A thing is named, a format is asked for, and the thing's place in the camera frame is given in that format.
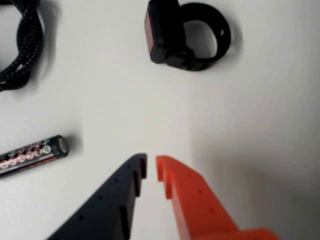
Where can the black battery with red print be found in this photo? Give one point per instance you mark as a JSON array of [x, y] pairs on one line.
[[30, 156]]

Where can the navy gripper finger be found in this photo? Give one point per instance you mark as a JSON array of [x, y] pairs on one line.
[[107, 212]]

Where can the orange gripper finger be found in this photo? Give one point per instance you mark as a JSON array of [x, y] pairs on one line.
[[197, 207]]

